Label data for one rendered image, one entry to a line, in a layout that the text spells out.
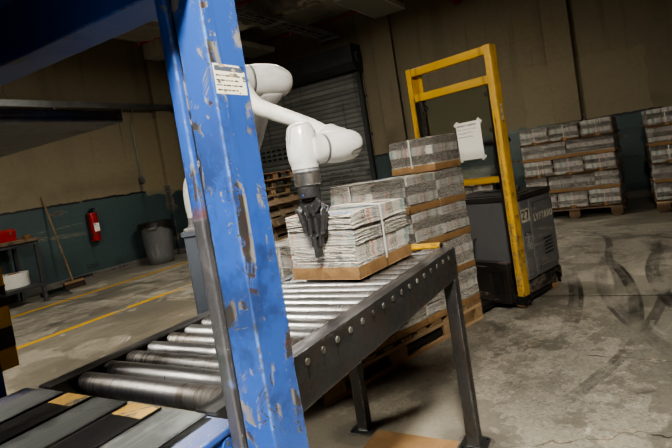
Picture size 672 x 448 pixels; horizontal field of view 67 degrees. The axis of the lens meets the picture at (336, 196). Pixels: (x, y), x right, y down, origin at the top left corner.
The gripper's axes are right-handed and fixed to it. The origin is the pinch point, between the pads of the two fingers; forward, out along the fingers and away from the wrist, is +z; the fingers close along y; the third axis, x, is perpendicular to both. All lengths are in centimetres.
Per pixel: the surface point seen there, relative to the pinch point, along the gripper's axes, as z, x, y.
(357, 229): -3.8, -5.8, -12.6
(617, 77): -95, -772, -80
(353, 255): 4.3, -3.2, -11.0
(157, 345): 13, 55, 18
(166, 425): 13, 87, -22
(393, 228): 0.2, -28.5, -14.9
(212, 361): 13, 61, -8
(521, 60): -154, -772, 55
